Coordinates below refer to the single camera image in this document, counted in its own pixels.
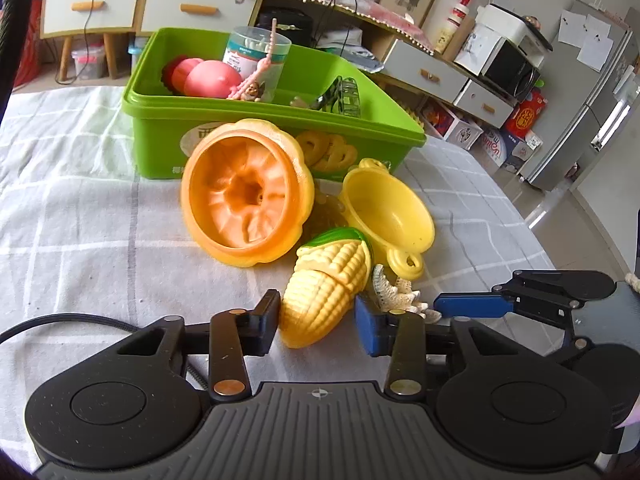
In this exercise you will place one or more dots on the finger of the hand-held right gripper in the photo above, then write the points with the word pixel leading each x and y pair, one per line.
pixel 575 347
pixel 470 305

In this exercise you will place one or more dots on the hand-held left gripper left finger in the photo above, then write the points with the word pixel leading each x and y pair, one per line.
pixel 265 325

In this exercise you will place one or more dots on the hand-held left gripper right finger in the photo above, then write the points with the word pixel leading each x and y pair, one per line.
pixel 367 330

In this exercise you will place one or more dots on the white starfish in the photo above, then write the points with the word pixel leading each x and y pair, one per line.
pixel 395 292

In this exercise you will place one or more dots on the yellow toy corn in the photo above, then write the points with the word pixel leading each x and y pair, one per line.
pixel 320 290

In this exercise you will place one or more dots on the orange toy pumpkin half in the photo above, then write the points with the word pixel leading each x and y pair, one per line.
pixel 220 225

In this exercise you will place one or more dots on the yellow toy pot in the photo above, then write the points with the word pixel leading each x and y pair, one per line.
pixel 390 210

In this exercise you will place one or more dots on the amber hair claw clip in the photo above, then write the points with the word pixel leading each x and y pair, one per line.
pixel 327 210

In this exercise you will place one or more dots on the green plastic box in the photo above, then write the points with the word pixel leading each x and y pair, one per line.
pixel 160 130

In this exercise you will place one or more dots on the dark green claw clip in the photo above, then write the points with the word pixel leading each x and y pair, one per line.
pixel 345 97

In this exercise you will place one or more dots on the small brown monkey figurine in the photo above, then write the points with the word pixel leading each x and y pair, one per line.
pixel 250 91

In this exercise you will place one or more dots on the pink toy pig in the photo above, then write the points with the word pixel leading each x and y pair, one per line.
pixel 210 77

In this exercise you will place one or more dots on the clear cotton swab jar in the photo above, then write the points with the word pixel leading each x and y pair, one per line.
pixel 245 52

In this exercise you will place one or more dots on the pink beaded stick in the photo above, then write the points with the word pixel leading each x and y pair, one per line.
pixel 270 40

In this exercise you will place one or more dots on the white carton red print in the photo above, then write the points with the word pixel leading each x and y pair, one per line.
pixel 500 150

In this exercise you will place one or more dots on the white printed carton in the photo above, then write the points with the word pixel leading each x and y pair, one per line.
pixel 462 132

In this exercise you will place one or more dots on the red gift box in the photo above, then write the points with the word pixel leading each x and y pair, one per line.
pixel 525 115

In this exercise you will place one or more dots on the grey refrigerator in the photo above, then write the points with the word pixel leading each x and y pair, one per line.
pixel 575 125

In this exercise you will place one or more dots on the grey checked cloth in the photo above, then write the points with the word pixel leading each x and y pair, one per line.
pixel 75 210

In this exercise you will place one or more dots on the low curved wooden cabinet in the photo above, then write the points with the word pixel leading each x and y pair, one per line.
pixel 425 77

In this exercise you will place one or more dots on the black microwave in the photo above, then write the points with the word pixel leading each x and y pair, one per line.
pixel 510 70

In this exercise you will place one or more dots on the white red bottle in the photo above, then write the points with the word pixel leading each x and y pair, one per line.
pixel 447 32

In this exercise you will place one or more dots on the white appliance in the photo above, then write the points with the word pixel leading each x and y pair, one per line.
pixel 505 22

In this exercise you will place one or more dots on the stack of papers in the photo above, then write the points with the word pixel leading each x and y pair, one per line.
pixel 350 40

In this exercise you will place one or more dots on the clear storage box blue lid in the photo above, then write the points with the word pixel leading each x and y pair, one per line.
pixel 134 55

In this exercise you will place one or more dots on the black case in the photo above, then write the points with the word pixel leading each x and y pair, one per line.
pixel 295 22

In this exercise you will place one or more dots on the clear storage box pink contents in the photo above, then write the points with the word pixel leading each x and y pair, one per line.
pixel 87 62

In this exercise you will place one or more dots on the tall wooden drawer cabinet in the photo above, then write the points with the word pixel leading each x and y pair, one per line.
pixel 190 10

